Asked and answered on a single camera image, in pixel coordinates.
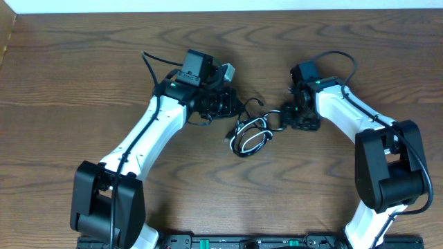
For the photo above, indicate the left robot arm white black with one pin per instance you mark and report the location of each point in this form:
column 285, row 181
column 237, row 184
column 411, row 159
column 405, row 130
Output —
column 108, row 202

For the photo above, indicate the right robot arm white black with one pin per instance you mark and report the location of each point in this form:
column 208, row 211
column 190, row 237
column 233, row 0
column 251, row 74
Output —
column 390, row 170

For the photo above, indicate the wooden side panel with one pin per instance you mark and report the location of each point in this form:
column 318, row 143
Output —
column 7, row 22

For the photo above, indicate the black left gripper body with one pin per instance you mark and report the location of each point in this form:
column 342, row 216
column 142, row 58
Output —
column 230, row 104

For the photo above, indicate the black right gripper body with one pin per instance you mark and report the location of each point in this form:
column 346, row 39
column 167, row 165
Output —
column 295, row 116

